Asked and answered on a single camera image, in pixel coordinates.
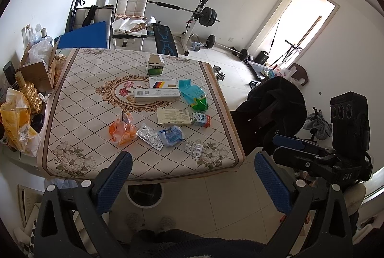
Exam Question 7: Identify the orange plastic wrapper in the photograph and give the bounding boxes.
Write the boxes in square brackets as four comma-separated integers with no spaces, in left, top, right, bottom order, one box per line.
[109,111,138,145]

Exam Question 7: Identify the cream medicine leaflet box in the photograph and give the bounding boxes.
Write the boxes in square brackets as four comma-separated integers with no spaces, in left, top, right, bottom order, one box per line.
[157,108,191,125]

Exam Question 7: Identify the long white toothpaste box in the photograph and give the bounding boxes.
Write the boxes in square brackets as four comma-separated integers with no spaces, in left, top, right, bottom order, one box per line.
[134,88,181,102]

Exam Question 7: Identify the striped white medicine box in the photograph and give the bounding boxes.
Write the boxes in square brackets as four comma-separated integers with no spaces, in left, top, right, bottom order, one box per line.
[148,76,178,89]

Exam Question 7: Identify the green white medicine box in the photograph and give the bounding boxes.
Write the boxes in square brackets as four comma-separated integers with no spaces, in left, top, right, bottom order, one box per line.
[144,54,165,75]

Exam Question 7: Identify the white round trash bin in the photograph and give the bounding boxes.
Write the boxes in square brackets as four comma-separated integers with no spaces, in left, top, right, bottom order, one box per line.
[126,183,164,209]

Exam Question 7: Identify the black speaker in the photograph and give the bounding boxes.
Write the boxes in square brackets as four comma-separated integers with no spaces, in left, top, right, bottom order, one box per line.
[330,92,370,155]

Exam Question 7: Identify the small silver blister pack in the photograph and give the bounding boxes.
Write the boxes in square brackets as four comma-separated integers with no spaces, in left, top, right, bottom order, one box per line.
[185,140,203,159]

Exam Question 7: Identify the yellow plastic bag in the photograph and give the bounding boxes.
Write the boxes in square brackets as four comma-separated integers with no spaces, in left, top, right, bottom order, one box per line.
[1,88,41,157]

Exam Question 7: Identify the small blue white carton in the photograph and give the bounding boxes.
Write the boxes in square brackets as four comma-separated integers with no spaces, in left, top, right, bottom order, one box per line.
[191,112,210,128]

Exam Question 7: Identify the small dumbbell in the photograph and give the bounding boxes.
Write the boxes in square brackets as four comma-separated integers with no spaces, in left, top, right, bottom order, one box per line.
[212,65,225,81]

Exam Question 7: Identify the gold bottle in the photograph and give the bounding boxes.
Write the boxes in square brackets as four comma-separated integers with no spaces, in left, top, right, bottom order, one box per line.
[15,71,42,114]

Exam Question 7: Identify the blue plastic wrapper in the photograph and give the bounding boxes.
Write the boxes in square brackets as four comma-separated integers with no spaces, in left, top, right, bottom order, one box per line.
[158,125,186,147]

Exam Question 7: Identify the teal green snack bag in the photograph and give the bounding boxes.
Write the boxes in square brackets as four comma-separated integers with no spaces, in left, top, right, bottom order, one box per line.
[178,79,208,112]

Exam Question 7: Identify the floral patterned tablecloth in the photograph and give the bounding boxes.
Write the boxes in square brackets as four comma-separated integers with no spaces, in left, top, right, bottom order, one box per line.
[37,48,245,184]

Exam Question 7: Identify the cardboard box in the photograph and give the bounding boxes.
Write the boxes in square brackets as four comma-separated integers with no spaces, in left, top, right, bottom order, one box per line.
[18,42,57,92]

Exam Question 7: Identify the floor barbell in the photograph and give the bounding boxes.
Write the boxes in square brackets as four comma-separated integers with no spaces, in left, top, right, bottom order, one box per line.
[191,34,249,62]

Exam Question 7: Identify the blue folder board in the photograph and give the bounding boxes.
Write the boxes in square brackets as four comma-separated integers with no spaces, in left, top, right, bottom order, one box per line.
[57,21,107,49]

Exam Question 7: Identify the black weight bench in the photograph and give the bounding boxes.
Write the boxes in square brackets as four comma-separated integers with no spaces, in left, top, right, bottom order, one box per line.
[152,23,178,56]

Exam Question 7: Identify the white padded chair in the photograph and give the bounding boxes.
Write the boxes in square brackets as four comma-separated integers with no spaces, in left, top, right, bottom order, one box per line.
[111,0,148,51]

